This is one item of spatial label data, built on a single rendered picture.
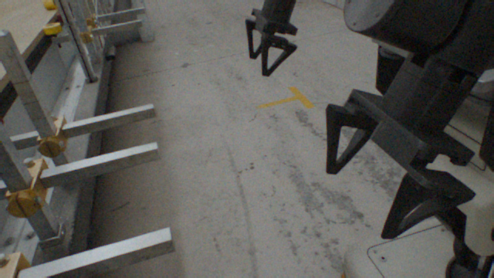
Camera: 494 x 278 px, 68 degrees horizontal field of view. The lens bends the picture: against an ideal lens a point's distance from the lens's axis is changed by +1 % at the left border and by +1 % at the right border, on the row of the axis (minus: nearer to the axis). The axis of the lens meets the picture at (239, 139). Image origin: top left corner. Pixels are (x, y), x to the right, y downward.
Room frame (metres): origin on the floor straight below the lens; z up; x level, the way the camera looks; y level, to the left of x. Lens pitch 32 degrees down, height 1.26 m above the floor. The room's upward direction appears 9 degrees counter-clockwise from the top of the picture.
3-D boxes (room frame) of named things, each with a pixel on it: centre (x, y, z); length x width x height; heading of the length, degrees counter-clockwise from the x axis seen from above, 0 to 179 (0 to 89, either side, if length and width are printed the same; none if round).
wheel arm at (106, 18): (2.14, 0.62, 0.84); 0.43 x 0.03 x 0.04; 100
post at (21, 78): (0.86, 0.49, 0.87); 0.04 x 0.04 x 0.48; 10
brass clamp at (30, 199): (0.63, 0.45, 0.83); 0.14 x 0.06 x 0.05; 10
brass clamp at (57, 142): (0.88, 0.49, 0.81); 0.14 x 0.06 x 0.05; 10
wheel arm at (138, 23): (1.89, 0.61, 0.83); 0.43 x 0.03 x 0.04; 100
